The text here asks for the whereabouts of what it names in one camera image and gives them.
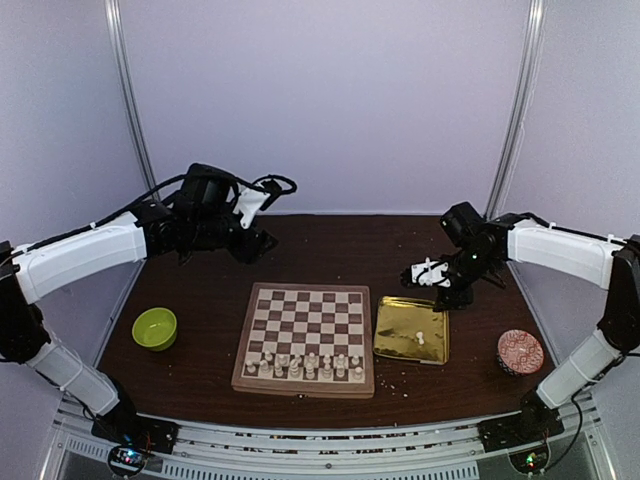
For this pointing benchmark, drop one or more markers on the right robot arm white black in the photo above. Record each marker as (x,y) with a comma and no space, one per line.
(609,263)

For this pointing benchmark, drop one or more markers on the gold metal tray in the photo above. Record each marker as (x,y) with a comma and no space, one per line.
(399,319)

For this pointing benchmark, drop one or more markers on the left green circuit board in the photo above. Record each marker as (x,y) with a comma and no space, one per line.
(126,461)

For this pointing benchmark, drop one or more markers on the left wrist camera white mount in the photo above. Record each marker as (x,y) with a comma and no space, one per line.
(255,198)

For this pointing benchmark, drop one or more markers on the left aluminium corner post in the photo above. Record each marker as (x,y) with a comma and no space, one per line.
(118,42)

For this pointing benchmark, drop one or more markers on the white chess knight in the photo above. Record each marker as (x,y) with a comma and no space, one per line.
(264,368)

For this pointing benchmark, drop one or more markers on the white chess bishop piece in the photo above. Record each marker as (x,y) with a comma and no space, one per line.
(327,373)

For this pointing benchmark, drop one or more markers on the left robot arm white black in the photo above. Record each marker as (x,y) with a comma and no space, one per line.
(212,209)

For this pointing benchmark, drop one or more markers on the green circuit board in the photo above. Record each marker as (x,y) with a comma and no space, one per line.
(530,461)
(126,461)

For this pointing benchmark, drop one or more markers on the green bowl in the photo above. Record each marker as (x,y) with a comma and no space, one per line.
(155,329)

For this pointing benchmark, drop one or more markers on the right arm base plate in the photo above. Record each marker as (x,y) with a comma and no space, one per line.
(513,431)

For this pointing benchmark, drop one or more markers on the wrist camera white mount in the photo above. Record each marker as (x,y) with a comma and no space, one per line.
(255,198)
(429,273)

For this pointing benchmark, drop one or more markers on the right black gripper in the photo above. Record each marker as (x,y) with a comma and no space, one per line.
(450,300)

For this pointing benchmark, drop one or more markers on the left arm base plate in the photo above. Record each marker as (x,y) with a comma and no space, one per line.
(148,435)

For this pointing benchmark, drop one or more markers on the red patterned bowl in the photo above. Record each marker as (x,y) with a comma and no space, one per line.
(519,353)

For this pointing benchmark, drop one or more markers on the aluminium corner post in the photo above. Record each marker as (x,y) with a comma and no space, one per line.
(523,95)
(118,42)

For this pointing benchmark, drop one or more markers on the right aluminium corner post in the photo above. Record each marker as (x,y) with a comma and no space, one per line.
(523,95)

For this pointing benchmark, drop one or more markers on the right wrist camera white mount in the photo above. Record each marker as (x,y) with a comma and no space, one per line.
(429,273)

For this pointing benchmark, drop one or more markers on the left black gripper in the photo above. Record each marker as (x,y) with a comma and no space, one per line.
(254,247)

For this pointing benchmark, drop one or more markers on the wooden chessboard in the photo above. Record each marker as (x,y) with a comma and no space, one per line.
(299,319)

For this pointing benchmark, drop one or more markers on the right green circuit board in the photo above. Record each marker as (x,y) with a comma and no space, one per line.
(530,461)

